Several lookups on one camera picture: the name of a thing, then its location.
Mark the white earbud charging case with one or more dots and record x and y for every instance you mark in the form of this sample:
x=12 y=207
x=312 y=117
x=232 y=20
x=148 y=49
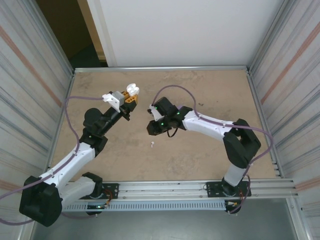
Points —
x=132 y=89

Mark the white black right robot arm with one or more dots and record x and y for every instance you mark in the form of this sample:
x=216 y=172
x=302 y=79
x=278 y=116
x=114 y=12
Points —
x=207 y=127

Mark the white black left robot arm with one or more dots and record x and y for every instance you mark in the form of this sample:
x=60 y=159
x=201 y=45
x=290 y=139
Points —
x=80 y=162

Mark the long aluminium table edge bar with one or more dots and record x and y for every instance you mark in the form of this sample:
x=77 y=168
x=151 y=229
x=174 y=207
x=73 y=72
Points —
x=162 y=68

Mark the aluminium table side bar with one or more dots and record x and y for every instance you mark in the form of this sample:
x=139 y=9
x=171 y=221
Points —
x=252 y=90
x=65 y=100

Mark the small black controller board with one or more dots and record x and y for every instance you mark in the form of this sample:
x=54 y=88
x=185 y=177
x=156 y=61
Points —
x=231 y=205
x=97 y=207

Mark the grey metal shelf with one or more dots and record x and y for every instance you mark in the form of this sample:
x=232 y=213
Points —
x=162 y=225

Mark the white door frame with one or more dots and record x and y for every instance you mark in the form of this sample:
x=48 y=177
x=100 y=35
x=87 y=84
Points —
x=102 y=32

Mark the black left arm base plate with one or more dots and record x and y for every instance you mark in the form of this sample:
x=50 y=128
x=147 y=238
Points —
x=112 y=190

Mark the aluminium mounting rail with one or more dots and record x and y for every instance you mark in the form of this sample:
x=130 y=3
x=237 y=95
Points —
x=162 y=190

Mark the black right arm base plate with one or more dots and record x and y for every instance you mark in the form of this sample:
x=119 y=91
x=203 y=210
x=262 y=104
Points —
x=212 y=188

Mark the corrugated translucent wall panel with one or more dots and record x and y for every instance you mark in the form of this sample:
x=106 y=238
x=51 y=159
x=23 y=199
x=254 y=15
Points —
x=295 y=75
x=25 y=87

